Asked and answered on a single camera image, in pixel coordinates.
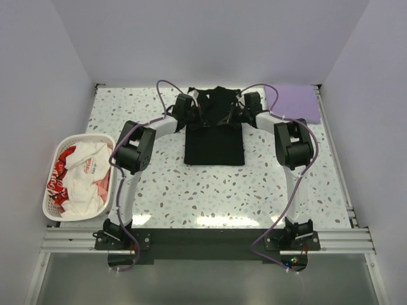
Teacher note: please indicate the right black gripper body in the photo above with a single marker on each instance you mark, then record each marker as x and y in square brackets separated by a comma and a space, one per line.
[237, 116]

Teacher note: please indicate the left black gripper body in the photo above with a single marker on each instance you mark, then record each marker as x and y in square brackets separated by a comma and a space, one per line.
[193, 118]

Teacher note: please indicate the black t shirt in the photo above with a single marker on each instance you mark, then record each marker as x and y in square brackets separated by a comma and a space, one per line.
[217, 143]

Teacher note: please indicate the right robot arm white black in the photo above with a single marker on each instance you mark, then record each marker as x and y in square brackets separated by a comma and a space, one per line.
[296, 149]

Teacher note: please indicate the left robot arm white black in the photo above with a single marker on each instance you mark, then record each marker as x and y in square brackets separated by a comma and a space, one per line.
[132, 156]

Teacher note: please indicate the folded purple t shirt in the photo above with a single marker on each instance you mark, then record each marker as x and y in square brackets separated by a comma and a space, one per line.
[295, 101]

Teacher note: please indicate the pink garment in basket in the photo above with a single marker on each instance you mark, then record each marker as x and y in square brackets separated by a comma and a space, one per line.
[103, 187]

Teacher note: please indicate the white plastic laundry basket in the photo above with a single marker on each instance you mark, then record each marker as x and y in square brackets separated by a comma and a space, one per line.
[51, 211]

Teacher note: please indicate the white red printed t shirt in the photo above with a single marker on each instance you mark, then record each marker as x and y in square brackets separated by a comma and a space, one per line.
[71, 186]

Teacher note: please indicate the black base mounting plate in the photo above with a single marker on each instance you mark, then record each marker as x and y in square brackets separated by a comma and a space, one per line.
[295, 261]

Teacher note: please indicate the aluminium frame rail right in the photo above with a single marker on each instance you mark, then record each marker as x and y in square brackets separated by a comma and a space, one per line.
[352, 219]

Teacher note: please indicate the aluminium frame rail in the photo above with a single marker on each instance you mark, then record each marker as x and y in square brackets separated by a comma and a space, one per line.
[352, 219]
[325, 241]

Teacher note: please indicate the aluminium frame rail front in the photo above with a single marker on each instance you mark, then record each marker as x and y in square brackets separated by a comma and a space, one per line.
[325, 241]

